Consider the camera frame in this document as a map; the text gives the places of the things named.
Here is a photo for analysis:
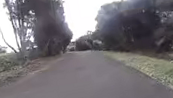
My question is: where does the grass verge below trees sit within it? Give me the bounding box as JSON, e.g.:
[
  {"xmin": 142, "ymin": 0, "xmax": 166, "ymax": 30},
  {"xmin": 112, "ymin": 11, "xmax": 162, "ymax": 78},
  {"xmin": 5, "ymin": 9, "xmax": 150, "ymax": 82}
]
[{"xmin": 102, "ymin": 39, "xmax": 173, "ymax": 98}]

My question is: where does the row of dark trees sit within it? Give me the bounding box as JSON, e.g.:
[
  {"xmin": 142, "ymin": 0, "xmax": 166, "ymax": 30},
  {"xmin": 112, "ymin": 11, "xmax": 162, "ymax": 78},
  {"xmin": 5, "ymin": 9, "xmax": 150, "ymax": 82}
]
[{"xmin": 66, "ymin": 0, "xmax": 173, "ymax": 87}]

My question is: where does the large dark round tree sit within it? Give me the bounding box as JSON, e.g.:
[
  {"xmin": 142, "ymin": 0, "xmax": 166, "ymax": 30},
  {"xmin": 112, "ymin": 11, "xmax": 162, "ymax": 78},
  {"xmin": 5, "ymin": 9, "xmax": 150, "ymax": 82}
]
[{"xmin": 2, "ymin": 0, "xmax": 77, "ymax": 63}]

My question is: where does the grey asphalt path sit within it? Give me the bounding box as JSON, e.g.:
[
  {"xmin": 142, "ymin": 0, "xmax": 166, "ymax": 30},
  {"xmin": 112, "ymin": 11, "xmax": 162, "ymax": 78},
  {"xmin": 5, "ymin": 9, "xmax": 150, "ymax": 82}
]
[{"xmin": 0, "ymin": 34, "xmax": 173, "ymax": 98}]

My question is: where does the grass area beside path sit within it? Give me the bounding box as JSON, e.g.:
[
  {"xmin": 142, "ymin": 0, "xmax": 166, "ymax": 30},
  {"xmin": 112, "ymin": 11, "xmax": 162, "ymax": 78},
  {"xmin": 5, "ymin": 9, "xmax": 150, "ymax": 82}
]
[{"xmin": 0, "ymin": 42, "xmax": 68, "ymax": 97}]

